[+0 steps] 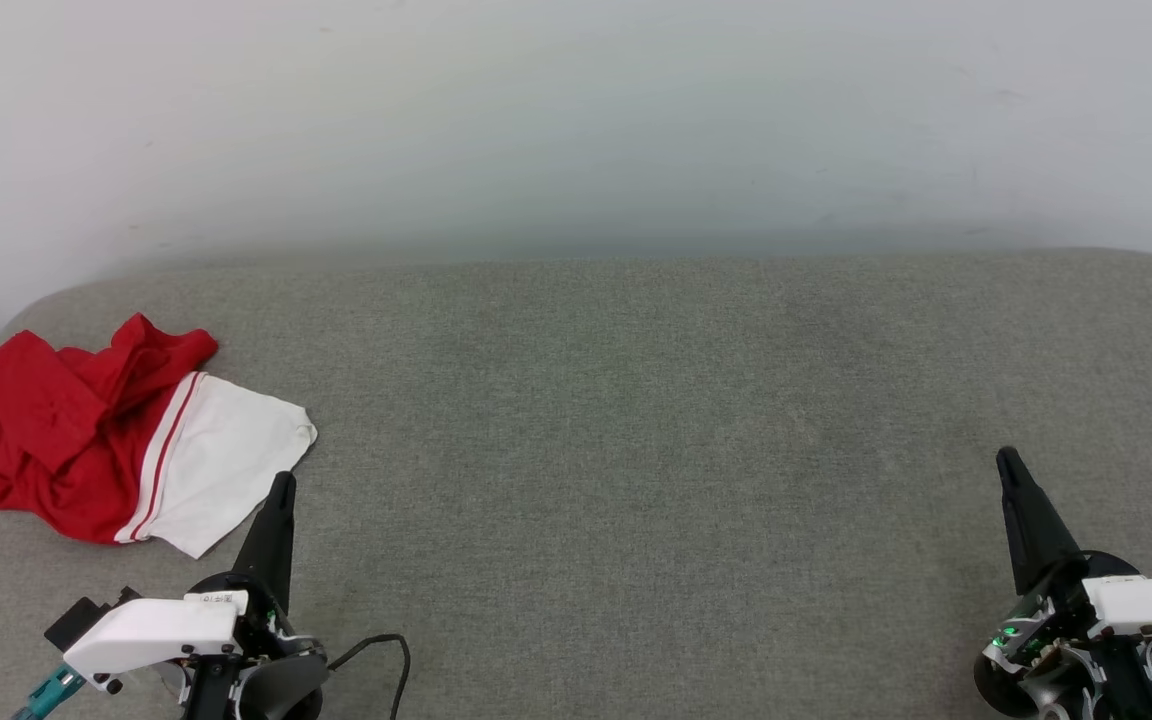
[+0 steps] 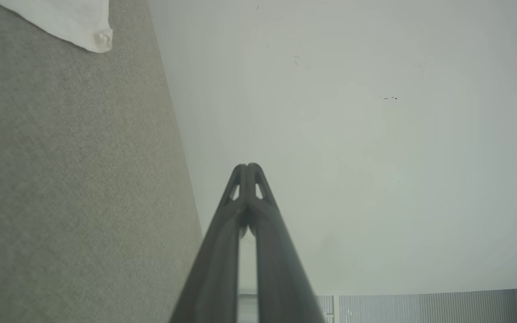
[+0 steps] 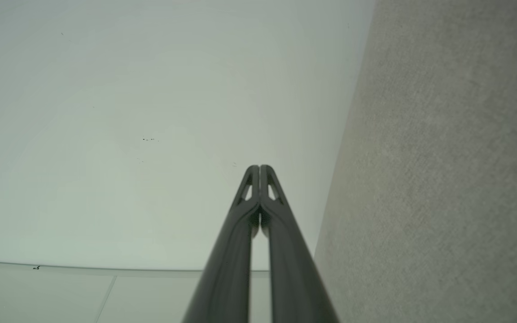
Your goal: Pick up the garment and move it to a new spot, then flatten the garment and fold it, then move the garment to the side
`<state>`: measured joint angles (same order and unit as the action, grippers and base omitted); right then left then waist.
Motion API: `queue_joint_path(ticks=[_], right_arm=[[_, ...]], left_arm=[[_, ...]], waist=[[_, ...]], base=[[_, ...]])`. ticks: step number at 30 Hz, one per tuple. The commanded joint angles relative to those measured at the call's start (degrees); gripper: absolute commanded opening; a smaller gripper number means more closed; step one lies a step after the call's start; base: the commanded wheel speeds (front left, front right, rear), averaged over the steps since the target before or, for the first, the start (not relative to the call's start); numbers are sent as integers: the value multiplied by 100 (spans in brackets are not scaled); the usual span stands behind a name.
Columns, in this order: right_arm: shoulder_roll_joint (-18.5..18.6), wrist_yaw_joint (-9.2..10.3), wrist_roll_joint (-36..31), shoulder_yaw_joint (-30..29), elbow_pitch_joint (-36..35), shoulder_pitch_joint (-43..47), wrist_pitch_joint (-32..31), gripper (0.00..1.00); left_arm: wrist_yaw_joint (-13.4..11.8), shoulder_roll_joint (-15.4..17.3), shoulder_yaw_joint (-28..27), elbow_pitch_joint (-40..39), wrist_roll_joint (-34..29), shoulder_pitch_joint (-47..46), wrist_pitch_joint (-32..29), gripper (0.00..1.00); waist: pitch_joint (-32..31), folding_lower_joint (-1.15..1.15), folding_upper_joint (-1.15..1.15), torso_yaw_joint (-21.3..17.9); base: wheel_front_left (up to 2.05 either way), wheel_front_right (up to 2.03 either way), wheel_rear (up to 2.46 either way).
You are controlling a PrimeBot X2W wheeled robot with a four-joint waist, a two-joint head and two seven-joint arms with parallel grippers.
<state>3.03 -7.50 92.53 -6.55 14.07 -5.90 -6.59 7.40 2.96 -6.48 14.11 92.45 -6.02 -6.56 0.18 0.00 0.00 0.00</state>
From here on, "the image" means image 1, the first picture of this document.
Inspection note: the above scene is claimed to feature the red and white basketball jersey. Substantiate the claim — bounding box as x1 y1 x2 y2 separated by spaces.
0 313 318 559

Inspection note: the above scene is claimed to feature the thin black cable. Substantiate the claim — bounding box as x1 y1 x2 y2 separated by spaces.
326 633 412 720

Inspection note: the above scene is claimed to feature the teal camera cable connector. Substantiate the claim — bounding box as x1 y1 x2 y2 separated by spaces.
11 665 87 720

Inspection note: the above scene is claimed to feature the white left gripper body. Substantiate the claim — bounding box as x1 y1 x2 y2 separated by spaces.
63 572 327 720

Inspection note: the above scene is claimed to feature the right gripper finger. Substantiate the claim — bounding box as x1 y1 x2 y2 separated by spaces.
996 447 1087 598

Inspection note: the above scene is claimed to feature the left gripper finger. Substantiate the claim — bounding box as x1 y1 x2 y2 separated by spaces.
233 472 297 613

